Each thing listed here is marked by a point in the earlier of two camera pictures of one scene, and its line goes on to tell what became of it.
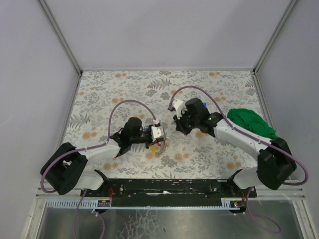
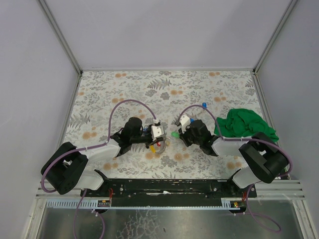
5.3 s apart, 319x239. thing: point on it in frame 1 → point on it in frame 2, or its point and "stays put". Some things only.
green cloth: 250,120 stays put
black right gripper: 179,123 → 184,136
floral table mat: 107,99 stays put
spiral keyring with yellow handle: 156,149 stays put
